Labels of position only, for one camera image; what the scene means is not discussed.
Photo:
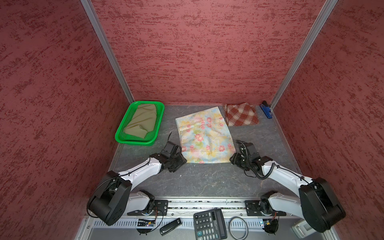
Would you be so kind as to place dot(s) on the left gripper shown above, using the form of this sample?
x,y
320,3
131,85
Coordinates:
x,y
182,161

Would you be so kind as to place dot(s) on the aluminium front rail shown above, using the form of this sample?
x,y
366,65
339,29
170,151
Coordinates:
x,y
195,204

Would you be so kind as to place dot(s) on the aluminium corner post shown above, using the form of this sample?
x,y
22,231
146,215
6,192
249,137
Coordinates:
x,y
97,26
317,26

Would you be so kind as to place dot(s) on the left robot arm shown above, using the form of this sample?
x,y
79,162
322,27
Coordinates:
x,y
113,197

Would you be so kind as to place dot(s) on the blue clamp tool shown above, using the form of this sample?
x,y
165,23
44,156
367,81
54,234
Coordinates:
x,y
266,109

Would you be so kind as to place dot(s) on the left circuit board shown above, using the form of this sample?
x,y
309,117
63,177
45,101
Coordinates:
x,y
145,226

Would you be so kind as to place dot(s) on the green plastic basket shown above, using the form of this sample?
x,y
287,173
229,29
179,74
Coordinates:
x,y
150,138

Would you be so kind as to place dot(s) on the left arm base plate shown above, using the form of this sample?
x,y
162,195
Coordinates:
x,y
153,207

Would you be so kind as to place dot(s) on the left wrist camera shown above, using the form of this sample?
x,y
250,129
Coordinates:
x,y
170,150

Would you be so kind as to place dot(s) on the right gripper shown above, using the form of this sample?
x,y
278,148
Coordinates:
x,y
235,160

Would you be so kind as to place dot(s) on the red plaid skirt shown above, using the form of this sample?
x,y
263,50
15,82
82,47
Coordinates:
x,y
241,115

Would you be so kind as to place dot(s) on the left aluminium corner post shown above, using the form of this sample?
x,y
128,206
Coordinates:
x,y
97,26

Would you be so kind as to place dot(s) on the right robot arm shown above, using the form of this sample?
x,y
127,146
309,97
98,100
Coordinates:
x,y
313,200

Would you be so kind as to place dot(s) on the right aluminium corner post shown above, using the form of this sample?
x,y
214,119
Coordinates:
x,y
317,26

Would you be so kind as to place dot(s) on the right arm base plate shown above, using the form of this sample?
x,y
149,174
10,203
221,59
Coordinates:
x,y
253,208

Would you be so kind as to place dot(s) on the circuit board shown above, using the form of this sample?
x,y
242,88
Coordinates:
x,y
271,226
145,226

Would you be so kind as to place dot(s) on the olive green skirt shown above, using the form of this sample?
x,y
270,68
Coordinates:
x,y
143,121

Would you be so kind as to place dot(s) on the floral pastel skirt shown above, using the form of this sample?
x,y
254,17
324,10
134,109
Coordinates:
x,y
205,137

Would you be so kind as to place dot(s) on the grey white box device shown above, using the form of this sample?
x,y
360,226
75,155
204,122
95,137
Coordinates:
x,y
302,229

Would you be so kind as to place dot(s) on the black calculator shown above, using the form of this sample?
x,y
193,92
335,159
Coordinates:
x,y
210,225

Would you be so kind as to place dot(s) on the black remote stick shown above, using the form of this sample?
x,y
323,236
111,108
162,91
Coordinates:
x,y
170,226

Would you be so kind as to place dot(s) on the right circuit board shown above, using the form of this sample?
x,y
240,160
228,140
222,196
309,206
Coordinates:
x,y
271,226

